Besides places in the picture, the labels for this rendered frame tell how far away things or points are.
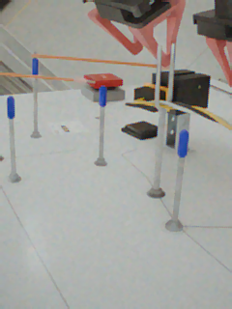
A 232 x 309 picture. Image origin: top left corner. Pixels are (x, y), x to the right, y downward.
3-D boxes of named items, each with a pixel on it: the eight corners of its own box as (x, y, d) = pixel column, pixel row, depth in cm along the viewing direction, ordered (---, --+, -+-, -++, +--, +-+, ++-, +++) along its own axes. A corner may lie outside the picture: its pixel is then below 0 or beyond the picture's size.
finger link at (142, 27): (160, 87, 47) (132, 13, 41) (120, 69, 52) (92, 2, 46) (202, 52, 49) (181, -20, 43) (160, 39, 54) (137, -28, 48)
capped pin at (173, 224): (161, 227, 36) (170, 129, 33) (171, 220, 37) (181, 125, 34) (176, 233, 35) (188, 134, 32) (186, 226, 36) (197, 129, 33)
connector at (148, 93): (181, 103, 49) (182, 86, 49) (152, 113, 46) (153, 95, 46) (160, 98, 52) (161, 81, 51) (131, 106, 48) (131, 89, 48)
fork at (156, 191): (157, 187, 43) (167, 42, 38) (169, 194, 41) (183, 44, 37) (141, 193, 41) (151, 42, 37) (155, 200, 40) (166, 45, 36)
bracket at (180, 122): (196, 151, 52) (200, 111, 51) (183, 155, 51) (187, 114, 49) (169, 139, 55) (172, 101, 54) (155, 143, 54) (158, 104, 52)
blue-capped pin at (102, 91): (110, 164, 47) (113, 86, 45) (99, 167, 46) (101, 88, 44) (101, 159, 49) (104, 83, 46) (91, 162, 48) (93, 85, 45)
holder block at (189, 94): (208, 108, 52) (211, 75, 51) (175, 116, 48) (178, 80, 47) (182, 99, 55) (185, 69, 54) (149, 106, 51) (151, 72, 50)
